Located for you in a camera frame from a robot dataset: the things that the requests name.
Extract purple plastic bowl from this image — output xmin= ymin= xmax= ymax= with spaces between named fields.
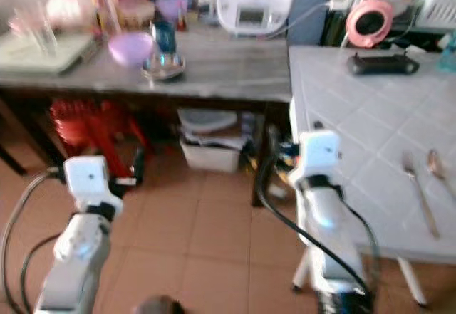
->
xmin=108 ymin=31 xmax=156 ymax=68

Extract flat black device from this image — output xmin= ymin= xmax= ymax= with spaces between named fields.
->
xmin=347 ymin=52 xmax=420 ymax=76

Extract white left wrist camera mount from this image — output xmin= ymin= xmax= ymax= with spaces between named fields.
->
xmin=63 ymin=155 xmax=123 ymax=214

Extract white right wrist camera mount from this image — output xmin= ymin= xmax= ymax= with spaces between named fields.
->
xmin=297 ymin=129 xmax=342 ymax=184

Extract pale green tray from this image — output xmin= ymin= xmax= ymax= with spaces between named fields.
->
xmin=0 ymin=31 xmax=95 ymax=75

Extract small purple cup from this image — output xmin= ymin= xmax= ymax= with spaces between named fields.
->
xmin=157 ymin=0 xmax=188 ymax=23

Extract white power cable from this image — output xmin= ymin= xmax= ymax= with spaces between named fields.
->
xmin=264 ymin=0 xmax=353 ymax=41

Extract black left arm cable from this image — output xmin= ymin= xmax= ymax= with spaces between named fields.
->
xmin=1 ymin=170 xmax=68 ymax=314

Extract white plastic storage box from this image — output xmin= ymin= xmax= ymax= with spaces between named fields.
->
xmin=177 ymin=108 xmax=247 ymax=174

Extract white kitchen machine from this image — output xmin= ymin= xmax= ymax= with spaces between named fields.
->
xmin=216 ymin=0 xmax=298 ymax=36

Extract turquoise bottle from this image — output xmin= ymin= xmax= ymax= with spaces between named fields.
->
xmin=444 ymin=32 xmax=456 ymax=73

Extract silver fork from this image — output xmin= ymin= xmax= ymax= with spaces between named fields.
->
xmin=401 ymin=153 xmax=441 ymax=241

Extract white tiled table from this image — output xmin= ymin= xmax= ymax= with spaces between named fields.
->
xmin=287 ymin=43 xmax=456 ymax=309

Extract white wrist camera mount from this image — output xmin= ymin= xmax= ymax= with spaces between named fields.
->
xmin=297 ymin=129 xmax=342 ymax=184
xmin=63 ymin=155 xmax=123 ymax=214

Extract dark wooden grey-topped table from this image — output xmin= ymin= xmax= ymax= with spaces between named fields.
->
xmin=0 ymin=23 xmax=293 ymax=208

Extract dark robot foot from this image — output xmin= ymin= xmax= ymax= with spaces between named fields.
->
xmin=138 ymin=294 xmax=187 ymax=314

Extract dark blue cup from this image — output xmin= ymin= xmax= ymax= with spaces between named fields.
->
xmin=152 ymin=20 xmax=177 ymax=58

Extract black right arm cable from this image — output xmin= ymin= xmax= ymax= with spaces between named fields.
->
xmin=255 ymin=125 xmax=380 ymax=302

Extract red plastic stools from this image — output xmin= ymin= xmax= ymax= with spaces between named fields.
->
xmin=50 ymin=98 xmax=147 ymax=164

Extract shiny steel bowl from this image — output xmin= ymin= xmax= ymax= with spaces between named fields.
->
xmin=142 ymin=53 xmax=187 ymax=80

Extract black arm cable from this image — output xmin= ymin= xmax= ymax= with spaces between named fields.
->
xmin=255 ymin=125 xmax=380 ymax=302
xmin=1 ymin=170 xmax=68 ymax=314

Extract silver spoon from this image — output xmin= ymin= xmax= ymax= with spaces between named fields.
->
xmin=427 ymin=148 xmax=456 ymax=202

